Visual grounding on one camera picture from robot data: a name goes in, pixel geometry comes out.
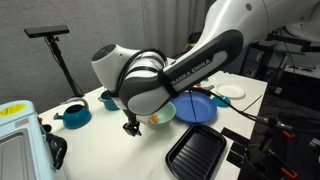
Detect white paper plate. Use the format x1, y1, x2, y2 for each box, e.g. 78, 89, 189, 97
215, 84, 245, 99

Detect large blue plate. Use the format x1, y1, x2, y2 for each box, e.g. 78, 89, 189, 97
171, 92, 217, 123

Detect black plastic tray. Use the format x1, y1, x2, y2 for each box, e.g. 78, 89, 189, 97
165, 124, 226, 180

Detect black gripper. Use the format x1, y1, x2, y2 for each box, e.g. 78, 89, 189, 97
123, 110, 141, 136

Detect black tape strips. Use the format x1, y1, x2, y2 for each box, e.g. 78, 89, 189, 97
221, 127, 249, 168

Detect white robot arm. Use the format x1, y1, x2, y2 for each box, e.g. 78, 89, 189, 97
91, 0, 319, 136

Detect teal cup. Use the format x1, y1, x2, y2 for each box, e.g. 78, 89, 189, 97
98, 90, 118, 111

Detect light green bowl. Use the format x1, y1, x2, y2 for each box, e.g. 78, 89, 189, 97
149, 102, 176, 127

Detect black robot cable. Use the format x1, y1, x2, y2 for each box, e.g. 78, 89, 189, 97
188, 87, 294, 132

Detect orange slice plushy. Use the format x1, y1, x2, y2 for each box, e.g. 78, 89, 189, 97
151, 114, 158, 123

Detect small teal saucer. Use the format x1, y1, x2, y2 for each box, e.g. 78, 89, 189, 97
212, 96, 231, 107

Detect teal kettle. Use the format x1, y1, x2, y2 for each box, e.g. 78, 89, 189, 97
53, 97, 92, 129

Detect black camera on tripod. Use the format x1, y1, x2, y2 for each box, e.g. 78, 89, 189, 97
24, 25, 84, 97

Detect light blue toaster oven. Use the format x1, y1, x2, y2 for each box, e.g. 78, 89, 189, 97
0, 100, 54, 180

